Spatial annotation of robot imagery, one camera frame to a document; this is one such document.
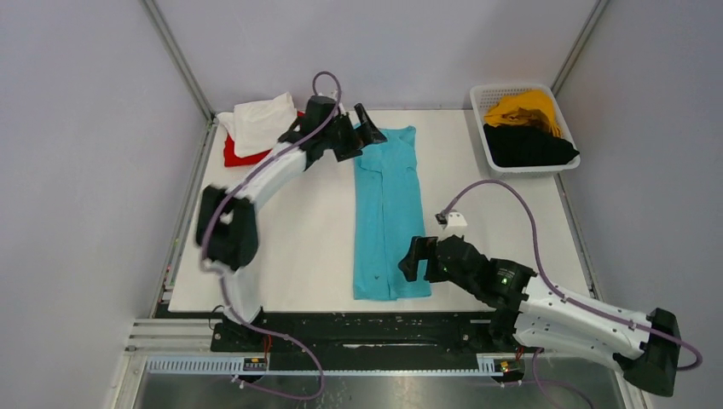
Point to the white slotted cable duct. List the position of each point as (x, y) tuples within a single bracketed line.
[(255, 366)]

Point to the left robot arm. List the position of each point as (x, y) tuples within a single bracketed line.
[(227, 230)]

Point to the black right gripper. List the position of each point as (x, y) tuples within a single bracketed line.
[(421, 247)]

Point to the white folded t-shirt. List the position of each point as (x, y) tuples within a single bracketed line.
[(261, 109)]

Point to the black t-shirt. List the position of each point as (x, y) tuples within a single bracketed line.
[(527, 145)]

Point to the cyan t-shirt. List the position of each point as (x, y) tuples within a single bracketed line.
[(389, 213)]

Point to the white plastic basket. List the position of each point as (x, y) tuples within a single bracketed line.
[(484, 97)]

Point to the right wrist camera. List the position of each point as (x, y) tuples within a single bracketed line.
[(451, 220)]

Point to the red folded t-shirt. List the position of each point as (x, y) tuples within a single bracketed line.
[(240, 158)]

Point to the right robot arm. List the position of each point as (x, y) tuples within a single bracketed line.
[(640, 346)]

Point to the yellow t-shirt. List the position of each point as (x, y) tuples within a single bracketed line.
[(531, 108)]

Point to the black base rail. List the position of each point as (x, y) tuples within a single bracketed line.
[(389, 335)]

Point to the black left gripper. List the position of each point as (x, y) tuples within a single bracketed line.
[(360, 137)]

